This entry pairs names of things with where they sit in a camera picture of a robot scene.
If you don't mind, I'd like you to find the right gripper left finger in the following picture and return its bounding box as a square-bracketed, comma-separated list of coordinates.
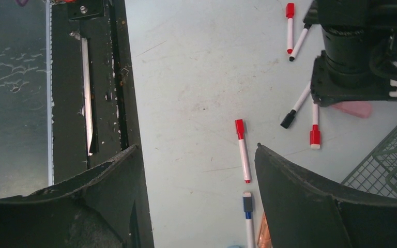
[0, 145, 154, 247]

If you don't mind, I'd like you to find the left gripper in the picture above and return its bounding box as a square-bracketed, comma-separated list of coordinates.
[310, 51, 397, 107]

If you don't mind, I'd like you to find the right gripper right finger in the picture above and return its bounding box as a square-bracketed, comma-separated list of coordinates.
[254, 144, 397, 247]

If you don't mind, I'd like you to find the pink highlighter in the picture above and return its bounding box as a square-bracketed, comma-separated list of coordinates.
[332, 101, 373, 118]

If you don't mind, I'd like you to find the orange highlighter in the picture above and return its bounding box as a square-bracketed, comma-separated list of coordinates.
[256, 213, 272, 248]

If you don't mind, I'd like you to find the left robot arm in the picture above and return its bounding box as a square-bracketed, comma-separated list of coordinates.
[303, 0, 397, 106]

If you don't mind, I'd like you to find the black cap marker lower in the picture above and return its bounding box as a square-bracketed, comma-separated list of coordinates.
[280, 81, 311, 129]

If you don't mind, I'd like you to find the black cap marker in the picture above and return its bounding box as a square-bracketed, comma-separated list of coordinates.
[280, 81, 311, 129]
[289, 24, 312, 61]

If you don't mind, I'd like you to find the red cap marker right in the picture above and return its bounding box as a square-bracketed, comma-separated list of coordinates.
[310, 102, 321, 150]

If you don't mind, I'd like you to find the red cap marker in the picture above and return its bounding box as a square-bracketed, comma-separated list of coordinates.
[310, 102, 321, 150]
[235, 119, 252, 184]
[285, 3, 295, 54]

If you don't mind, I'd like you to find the blue cap marker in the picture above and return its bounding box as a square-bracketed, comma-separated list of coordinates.
[242, 191, 256, 248]

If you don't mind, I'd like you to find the black cap marker upper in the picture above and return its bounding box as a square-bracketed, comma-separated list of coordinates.
[289, 24, 312, 61]

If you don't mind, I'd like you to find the red cap marker left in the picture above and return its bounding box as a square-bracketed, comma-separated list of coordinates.
[285, 3, 295, 54]

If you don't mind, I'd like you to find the red cap marker bottom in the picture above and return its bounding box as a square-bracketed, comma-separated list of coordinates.
[235, 119, 252, 184]

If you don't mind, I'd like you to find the green wire mesh organizer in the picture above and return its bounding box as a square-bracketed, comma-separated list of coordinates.
[341, 126, 397, 198]

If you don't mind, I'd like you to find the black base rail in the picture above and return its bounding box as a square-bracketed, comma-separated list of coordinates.
[48, 1, 140, 184]

